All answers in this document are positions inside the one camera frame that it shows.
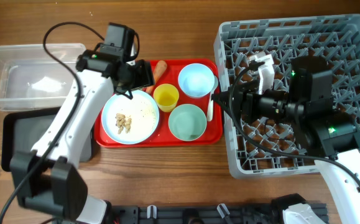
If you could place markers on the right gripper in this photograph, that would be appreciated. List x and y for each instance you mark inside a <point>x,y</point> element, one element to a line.
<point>250,96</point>

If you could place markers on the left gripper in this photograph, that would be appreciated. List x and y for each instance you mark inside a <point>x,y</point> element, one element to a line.
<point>147,77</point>

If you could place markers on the orange carrot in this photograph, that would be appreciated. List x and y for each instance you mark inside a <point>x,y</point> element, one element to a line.
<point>159,70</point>

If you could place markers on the yellow cup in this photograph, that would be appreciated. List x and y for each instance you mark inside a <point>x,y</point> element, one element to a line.
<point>166,96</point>

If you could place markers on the white plastic spoon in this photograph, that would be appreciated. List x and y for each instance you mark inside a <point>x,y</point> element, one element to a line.
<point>209,114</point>

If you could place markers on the light blue bowl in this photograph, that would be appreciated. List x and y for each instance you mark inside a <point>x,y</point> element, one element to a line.
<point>196,80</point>

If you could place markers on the green bowl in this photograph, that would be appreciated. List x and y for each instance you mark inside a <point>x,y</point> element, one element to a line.
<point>187,122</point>

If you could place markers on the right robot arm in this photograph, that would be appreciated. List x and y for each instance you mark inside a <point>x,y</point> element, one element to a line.
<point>330,136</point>

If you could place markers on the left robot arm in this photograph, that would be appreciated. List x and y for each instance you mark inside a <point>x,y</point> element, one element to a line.
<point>46,179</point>

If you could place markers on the grey dishwasher rack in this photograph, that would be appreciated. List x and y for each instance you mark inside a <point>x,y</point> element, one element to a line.
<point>335,38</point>

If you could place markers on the light blue plate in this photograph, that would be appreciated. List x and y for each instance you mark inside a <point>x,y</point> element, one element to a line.
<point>142,109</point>

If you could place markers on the brown food scraps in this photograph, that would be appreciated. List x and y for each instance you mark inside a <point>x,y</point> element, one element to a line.
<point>123,123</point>

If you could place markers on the red serving tray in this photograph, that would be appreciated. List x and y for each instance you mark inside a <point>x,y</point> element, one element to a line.
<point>162,136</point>

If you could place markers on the clear plastic bin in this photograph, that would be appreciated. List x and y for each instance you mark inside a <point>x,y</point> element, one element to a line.
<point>30,79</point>

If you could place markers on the black tray bin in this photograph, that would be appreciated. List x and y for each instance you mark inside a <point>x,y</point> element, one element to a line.
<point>21,130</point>

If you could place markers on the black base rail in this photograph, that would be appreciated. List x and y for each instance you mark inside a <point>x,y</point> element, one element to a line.
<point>248,213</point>

